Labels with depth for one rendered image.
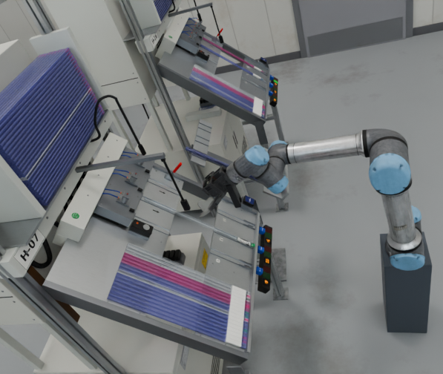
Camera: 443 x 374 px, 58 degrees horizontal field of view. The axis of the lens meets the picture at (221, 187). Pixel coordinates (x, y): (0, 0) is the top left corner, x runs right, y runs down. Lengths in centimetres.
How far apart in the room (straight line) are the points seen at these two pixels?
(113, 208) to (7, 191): 40
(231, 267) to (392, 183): 69
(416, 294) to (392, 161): 86
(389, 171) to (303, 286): 130
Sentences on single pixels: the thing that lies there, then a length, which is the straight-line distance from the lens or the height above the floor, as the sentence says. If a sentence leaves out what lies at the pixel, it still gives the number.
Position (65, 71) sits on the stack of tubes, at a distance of 150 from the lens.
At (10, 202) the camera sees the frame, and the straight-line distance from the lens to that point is 126.
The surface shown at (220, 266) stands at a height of 82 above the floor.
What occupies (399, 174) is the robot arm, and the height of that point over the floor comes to 115.
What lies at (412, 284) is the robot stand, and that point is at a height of 42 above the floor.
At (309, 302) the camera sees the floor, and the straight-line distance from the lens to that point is 240.
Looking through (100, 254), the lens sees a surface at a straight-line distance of 144.
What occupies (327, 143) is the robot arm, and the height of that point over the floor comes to 115.
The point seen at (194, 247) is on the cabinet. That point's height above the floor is 62.
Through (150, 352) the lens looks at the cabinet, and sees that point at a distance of 176.
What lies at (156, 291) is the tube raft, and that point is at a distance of 142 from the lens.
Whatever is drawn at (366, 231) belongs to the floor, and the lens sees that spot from 267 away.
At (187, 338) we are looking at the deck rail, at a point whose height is 87.
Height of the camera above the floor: 203
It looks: 39 degrees down
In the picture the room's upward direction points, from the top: 21 degrees counter-clockwise
